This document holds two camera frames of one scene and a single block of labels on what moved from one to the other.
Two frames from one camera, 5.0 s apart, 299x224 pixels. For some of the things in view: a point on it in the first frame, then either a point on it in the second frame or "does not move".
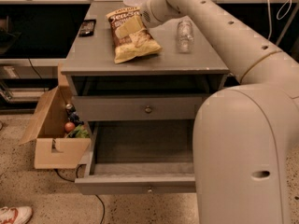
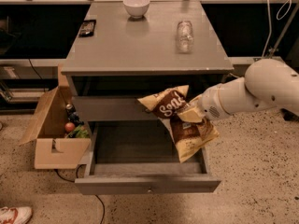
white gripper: (146, 17) to (209, 105)
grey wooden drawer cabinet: (141, 112) does not move
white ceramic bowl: (135, 1) does not move
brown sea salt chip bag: (131, 37) to (191, 137)
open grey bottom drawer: (139, 157) does not move
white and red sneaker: (20, 215) does not move
